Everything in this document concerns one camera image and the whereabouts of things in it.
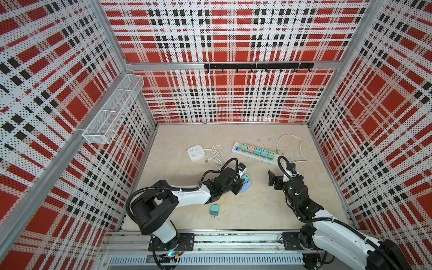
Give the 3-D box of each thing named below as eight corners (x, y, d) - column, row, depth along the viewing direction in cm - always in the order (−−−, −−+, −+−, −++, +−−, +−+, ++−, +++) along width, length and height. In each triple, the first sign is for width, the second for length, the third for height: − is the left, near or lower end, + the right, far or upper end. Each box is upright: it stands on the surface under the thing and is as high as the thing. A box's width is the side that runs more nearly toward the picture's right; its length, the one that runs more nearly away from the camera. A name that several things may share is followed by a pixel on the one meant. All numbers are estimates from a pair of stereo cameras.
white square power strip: (189, 162, 102) (188, 160, 100) (187, 150, 108) (186, 148, 106) (206, 158, 104) (205, 156, 102) (202, 146, 110) (202, 144, 108)
